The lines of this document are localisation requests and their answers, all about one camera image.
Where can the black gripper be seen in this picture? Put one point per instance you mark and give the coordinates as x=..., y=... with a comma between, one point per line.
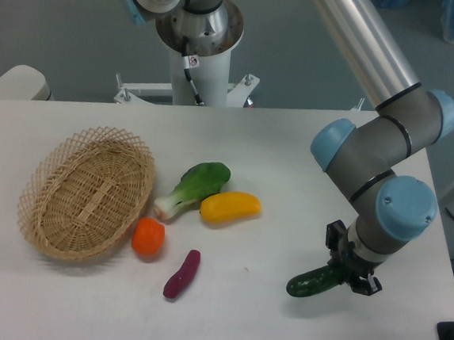
x=346, y=249

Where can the green toy cucumber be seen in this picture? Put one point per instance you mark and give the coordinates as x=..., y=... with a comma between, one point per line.
x=316, y=281

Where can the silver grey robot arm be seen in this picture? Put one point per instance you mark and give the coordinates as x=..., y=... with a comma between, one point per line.
x=391, y=210

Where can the woven wicker basket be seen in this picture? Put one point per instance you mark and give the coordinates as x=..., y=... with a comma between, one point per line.
x=84, y=197

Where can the yellow toy mango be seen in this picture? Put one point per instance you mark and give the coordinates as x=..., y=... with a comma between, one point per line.
x=231, y=206

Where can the purple toy sweet potato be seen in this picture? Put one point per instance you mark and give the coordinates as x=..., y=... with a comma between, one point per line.
x=182, y=279

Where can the green toy bok choy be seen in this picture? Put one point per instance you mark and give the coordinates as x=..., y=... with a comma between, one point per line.
x=199, y=182

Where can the orange toy tangerine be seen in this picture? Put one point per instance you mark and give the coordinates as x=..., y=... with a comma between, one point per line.
x=148, y=237

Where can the white chair back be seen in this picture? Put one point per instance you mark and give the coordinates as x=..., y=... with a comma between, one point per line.
x=25, y=83

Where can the white metal base frame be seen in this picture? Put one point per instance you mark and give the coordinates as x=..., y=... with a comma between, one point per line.
x=237, y=94

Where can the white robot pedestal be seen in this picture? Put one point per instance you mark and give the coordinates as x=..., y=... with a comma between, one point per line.
x=200, y=46

